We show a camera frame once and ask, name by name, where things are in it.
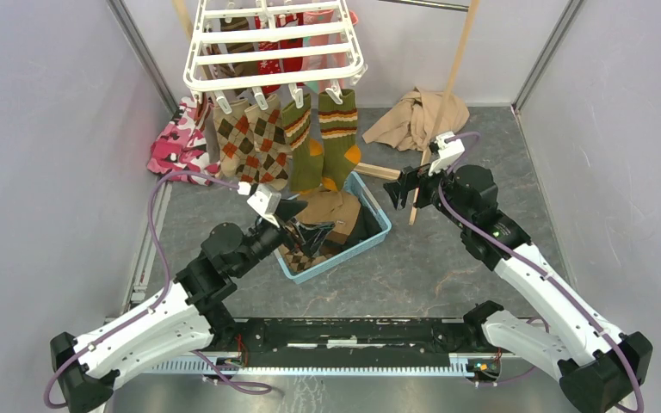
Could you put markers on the tan brown sock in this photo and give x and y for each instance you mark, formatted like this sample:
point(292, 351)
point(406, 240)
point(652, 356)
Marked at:
point(339, 207)

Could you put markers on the beige cloth pile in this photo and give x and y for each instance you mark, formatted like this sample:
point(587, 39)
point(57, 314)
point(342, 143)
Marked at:
point(408, 124)

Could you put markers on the argyle sock in basket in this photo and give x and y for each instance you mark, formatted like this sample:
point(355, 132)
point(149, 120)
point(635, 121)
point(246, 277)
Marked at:
point(297, 262)

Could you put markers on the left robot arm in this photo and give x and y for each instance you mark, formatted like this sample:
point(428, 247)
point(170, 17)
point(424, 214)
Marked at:
point(185, 315)

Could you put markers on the argyle sock left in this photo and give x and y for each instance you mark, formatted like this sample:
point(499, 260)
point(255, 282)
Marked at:
point(232, 135)

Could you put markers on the black sock in basket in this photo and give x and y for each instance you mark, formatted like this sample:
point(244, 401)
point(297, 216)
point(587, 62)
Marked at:
point(366, 226)

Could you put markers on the brown striped sock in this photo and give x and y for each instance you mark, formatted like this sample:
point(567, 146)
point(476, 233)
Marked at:
point(235, 69)

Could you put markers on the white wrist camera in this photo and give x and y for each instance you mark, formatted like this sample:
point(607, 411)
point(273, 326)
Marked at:
point(263, 199)
point(448, 149)

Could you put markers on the pink camouflage cloth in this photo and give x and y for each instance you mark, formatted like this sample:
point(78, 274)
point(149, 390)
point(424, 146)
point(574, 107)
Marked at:
point(182, 144)

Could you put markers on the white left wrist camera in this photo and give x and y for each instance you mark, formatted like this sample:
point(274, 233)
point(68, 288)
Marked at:
point(263, 199)

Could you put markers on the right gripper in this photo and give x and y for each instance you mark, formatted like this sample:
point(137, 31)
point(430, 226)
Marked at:
point(416, 176)

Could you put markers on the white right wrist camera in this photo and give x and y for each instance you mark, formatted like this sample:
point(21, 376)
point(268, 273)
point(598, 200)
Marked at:
point(448, 149)

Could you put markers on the green striped sock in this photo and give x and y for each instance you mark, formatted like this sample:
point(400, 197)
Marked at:
point(308, 153)
point(338, 124)

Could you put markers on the green striped sock left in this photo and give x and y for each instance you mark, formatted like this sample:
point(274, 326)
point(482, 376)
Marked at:
point(308, 153)

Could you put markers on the pink sock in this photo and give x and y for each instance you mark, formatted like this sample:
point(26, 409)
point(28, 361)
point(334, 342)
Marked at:
point(321, 61)

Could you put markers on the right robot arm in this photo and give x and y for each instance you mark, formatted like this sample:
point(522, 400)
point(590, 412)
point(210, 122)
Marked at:
point(595, 363)

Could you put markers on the white plastic clip hanger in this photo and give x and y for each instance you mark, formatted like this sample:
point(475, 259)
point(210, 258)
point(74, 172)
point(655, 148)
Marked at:
point(222, 33)

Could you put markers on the green striped sock right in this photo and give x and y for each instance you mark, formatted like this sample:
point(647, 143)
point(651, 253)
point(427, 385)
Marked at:
point(338, 124)

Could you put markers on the red snowflake sock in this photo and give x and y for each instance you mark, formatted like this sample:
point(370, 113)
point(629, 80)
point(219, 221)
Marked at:
point(273, 66)

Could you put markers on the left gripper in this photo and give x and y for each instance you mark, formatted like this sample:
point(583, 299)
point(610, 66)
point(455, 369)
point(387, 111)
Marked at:
point(310, 234)

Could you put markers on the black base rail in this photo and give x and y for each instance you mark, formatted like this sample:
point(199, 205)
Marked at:
point(350, 342)

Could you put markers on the blue plastic basket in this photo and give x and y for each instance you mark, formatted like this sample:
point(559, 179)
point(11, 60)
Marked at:
point(356, 186)

